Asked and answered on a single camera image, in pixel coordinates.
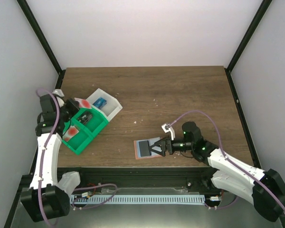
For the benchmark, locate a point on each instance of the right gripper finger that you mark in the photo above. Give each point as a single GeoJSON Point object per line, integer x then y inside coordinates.
{"type": "Point", "coordinates": [154, 152]}
{"type": "Point", "coordinates": [156, 143]}

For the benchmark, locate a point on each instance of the black frame post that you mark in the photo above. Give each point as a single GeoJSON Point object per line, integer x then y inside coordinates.
{"type": "Point", "coordinates": [39, 33]}
{"type": "Point", "coordinates": [249, 33]}

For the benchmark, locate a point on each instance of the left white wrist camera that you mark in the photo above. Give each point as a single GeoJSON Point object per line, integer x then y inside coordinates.
{"type": "Point", "coordinates": [59, 95]}

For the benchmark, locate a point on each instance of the green plastic bin middle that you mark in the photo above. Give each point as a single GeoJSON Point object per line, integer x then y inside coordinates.
{"type": "Point", "coordinates": [96, 124]}

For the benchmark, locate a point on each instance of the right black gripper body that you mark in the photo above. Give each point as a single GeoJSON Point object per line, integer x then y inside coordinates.
{"type": "Point", "coordinates": [168, 141]}

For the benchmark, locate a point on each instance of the light blue slotted cable duct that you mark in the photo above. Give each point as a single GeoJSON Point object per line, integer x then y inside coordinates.
{"type": "Point", "coordinates": [141, 199]}

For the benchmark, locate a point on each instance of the blue card in bin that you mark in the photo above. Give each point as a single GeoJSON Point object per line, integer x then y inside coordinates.
{"type": "Point", "coordinates": [100, 102]}

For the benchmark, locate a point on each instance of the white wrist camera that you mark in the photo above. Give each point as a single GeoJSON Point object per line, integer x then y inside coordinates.
{"type": "Point", "coordinates": [59, 95]}
{"type": "Point", "coordinates": [167, 128]}

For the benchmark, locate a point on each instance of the grey black card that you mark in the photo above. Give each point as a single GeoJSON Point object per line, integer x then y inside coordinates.
{"type": "Point", "coordinates": [144, 148]}

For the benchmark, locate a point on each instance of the white plastic bin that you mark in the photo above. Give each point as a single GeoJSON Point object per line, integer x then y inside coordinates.
{"type": "Point", "coordinates": [111, 109]}

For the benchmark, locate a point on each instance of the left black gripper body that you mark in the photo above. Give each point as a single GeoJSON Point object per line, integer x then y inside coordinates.
{"type": "Point", "coordinates": [67, 115]}

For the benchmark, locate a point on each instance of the right black frame post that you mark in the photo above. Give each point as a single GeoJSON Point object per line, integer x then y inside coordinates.
{"type": "Point", "coordinates": [249, 33]}

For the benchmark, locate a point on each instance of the left black frame post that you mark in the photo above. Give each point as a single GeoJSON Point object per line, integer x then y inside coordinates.
{"type": "Point", "coordinates": [39, 33]}

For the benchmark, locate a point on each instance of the red dot card in bin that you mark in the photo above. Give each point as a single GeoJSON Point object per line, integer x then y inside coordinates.
{"type": "Point", "coordinates": [70, 133]}

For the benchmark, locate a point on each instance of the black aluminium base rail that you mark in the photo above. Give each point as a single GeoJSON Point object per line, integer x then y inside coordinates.
{"type": "Point", "coordinates": [195, 179]}

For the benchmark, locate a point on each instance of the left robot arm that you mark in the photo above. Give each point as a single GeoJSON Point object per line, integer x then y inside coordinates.
{"type": "Point", "coordinates": [47, 196]}

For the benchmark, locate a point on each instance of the black card in bin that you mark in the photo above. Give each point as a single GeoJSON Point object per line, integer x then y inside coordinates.
{"type": "Point", "coordinates": [85, 117]}

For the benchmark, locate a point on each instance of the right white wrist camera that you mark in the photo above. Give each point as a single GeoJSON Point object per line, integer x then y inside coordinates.
{"type": "Point", "coordinates": [167, 128]}

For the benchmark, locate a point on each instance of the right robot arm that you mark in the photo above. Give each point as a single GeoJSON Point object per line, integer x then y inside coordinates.
{"type": "Point", "coordinates": [265, 190]}

